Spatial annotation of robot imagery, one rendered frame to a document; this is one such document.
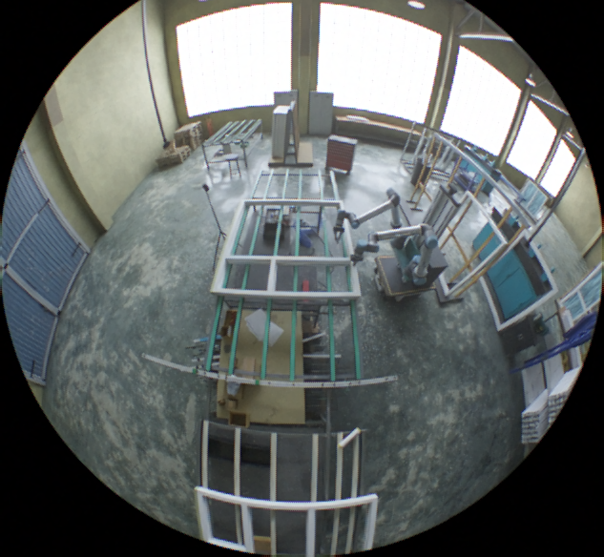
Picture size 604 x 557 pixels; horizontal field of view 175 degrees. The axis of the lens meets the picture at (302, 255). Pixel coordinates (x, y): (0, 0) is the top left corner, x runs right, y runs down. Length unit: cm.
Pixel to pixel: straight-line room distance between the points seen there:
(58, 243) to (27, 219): 117
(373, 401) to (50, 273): 696
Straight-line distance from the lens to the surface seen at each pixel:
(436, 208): 244
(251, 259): 215
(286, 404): 196
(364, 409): 274
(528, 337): 434
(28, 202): 607
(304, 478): 219
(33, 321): 623
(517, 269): 465
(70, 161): 626
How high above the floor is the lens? 259
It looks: 52 degrees down
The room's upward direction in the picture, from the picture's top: 2 degrees clockwise
